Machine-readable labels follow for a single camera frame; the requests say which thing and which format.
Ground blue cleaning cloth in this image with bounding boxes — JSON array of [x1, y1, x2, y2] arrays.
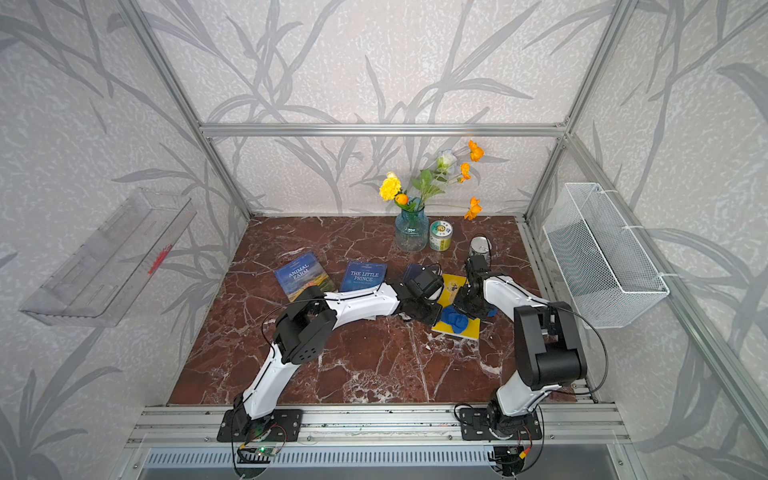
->
[[440, 306, 470, 335]]

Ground yellow cover book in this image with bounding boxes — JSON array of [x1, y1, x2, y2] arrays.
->
[[431, 274, 480, 340]]

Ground blue Little Prince book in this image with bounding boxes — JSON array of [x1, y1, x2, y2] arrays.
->
[[339, 261, 387, 292]]

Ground blue landscape cover book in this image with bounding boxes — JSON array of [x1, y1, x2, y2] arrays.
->
[[275, 252, 336, 302]]

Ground dark navy book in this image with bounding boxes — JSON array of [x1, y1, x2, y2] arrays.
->
[[403, 264, 425, 282]]

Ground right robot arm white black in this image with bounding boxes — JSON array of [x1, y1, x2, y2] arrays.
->
[[453, 255, 588, 439]]

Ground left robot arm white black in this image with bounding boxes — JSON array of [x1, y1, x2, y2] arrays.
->
[[233, 270, 444, 421]]

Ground open silver tin can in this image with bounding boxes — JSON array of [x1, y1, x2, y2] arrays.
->
[[470, 236, 492, 263]]

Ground green labelled tin can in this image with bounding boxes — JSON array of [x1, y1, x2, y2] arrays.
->
[[429, 220, 453, 252]]

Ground glass vase with flowers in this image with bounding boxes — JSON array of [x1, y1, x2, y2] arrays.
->
[[379, 140, 485, 252]]

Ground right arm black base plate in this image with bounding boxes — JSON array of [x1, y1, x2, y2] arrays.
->
[[455, 405, 543, 442]]

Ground white wire mesh basket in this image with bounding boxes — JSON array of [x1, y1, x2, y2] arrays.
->
[[543, 182, 669, 329]]

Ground aluminium front rail frame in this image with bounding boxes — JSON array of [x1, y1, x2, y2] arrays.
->
[[126, 403, 631, 448]]

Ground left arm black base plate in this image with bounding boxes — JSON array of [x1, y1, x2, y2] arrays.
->
[[216, 408, 303, 444]]

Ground clear plastic wall shelf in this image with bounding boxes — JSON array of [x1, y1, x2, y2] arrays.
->
[[20, 188, 196, 328]]

